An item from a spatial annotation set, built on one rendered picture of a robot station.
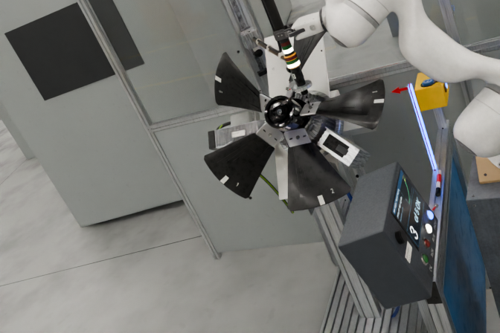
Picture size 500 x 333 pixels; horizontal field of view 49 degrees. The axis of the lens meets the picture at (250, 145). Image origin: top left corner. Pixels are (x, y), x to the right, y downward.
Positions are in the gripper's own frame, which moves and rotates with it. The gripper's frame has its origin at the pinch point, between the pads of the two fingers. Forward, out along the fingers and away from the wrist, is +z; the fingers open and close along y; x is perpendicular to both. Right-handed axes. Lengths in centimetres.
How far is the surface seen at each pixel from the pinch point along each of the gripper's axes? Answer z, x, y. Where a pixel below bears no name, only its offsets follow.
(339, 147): -6.0, -45.1, -2.5
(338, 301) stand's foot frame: 30, -140, 19
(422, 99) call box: -33, -44, 21
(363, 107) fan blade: -19.3, -31.0, -4.1
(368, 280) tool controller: -33, -34, -83
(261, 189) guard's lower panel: 75, -102, 70
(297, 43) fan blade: 4.0, -10.8, 20.0
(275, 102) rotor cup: 10.7, -23.0, -2.4
